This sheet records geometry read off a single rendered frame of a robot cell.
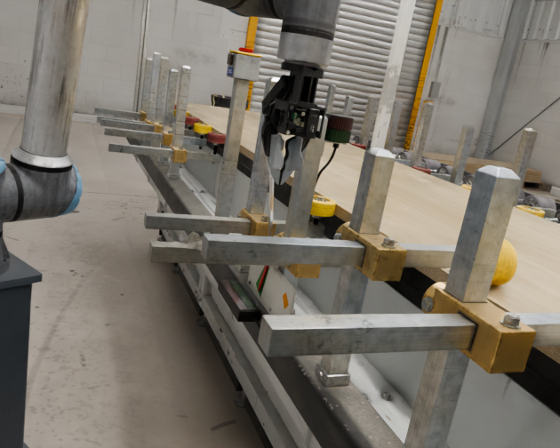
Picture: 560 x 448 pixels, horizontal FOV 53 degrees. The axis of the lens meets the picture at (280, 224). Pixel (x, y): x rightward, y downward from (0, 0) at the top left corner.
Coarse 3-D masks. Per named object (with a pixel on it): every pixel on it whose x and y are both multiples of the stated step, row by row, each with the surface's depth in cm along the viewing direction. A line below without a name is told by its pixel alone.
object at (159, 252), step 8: (152, 248) 98; (160, 248) 98; (168, 248) 99; (176, 248) 99; (184, 248) 100; (152, 256) 98; (160, 256) 99; (168, 256) 99; (176, 256) 100; (184, 256) 100; (192, 256) 101; (200, 256) 101; (232, 264) 104; (240, 264) 105; (248, 264) 105; (256, 264) 106; (264, 264) 107; (272, 264) 107; (280, 264) 108; (288, 264) 108
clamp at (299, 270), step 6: (282, 234) 115; (294, 264) 107; (300, 264) 105; (306, 264) 106; (312, 264) 106; (294, 270) 106; (300, 270) 106; (306, 270) 106; (312, 270) 107; (318, 270) 107; (300, 276) 106; (306, 276) 107; (312, 276) 107; (318, 276) 108
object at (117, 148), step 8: (112, 144) 211; (120, 144) 213; (120, 152) 213; (128, 152) 214; (136, 152) 215; (144, 152) 216; (152, 152) 217; (160, 152) 218; (168, 152) 219; (192, 152) 223; (200, 152) 226; (200, 160) 225; (208, 160) 226; (216, 160) 227
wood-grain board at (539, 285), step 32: (224, 128) 252; (256, 128) 275; (320, 160) 205; (352, 160) 220; (320, 192) 148; (352, 192) 156; (416, 192) 173; (448, 192) 184; (384, 224) 125; (416, 224) 131; (448, 224) 136; (512, 224) 150; (544, 224) 157; (544, 256) 121; (512, 288) 96; (544, 288) 99; (544, 352) 78
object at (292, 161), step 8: (288, 144) 100; (296, 144) 100; (288, 152) 100; (296, 152) 99; (288, 160) 101; (296, 160) 99; (288, 168) 101; (296, 168) 99; (280, 176) 102; (288, 176) 102; (280, 184) 102
